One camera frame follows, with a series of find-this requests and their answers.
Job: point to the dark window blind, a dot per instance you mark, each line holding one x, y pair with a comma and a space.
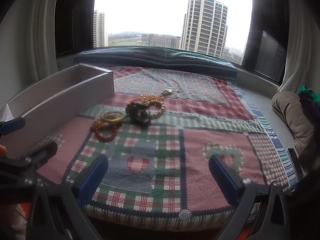
271, 57

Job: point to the low brick building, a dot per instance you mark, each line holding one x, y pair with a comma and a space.
162, 41

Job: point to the grey cardboard box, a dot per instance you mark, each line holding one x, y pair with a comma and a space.
62, 105

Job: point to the striped cloth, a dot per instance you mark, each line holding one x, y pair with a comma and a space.
275, 140

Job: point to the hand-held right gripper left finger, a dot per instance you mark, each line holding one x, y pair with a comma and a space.
93, 177

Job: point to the tall apartment building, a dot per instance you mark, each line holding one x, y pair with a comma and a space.
203, 25

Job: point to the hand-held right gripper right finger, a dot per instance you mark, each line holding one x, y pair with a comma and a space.
224, 180

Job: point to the patchwork plaid cloth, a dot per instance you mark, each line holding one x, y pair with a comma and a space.
162, 155

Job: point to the gold earrings cluster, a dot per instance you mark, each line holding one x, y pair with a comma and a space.
138, 113

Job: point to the green foil wrapper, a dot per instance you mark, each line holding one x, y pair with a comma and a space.
307, 90

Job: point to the white curtain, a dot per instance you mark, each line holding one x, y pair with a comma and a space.
300, 42
45, 30

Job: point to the narrow apartment tower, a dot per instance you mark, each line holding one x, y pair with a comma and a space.
99, 30

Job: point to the dark cloth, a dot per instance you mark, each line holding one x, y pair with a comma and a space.
310, 110

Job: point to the gold bangle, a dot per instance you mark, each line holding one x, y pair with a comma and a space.
113, 117

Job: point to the person's left hand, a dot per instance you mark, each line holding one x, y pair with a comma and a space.
2, 150

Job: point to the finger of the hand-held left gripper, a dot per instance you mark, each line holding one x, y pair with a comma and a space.
37, 156
13, 126

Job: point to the beige cloth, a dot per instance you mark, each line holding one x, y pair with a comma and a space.
290, 115

